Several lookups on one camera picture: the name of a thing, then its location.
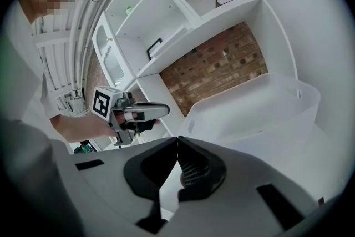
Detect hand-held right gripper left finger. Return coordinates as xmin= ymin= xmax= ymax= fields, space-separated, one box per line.
xmin=52 ymin=137 xmax=178 ymax=237

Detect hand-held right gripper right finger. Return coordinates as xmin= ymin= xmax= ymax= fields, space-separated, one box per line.
xmin=163 ymin=136 xmax=320 ymax=237

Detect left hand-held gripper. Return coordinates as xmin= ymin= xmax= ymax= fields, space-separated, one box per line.
xmin=91 ymin=85 xmax=170 ymax=146

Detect translucent plastic storage bin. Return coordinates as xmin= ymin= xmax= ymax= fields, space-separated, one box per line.
xmin=177 ymin=72 xmax=322 ymax=148

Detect person's left forearm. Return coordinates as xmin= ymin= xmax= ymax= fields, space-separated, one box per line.
xmin=49 ymin=113 xmax=118 ymax=144

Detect person's left hand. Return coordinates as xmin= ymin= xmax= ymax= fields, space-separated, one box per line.
xmin=115 ymin=110 xmax=160 ymax=134

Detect pile of assorted lab items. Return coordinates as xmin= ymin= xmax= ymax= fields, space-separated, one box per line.
xmin=72 ymin=140 xmax=97 ymax=154

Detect black-framed leaf picture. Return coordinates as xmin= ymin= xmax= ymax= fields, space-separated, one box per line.
xmin=146 ymin=37 xmax=163 ymax=60

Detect white arched glass cabinet door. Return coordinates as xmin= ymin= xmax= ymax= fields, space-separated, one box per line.
xmin=92 ymin=11 xmax=138 ymax=87

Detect white illustrated book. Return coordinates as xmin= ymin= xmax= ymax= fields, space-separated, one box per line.
xmin=151 ymin=26 xmax=187 ymax=58

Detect white shelf unit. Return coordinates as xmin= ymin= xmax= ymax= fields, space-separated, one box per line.
xmin=91 ymin=0 xmax=299 ymax=145

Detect person's light shirt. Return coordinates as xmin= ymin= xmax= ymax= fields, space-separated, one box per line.
xmin=5 ymin=16 xmax=70 ymax=133

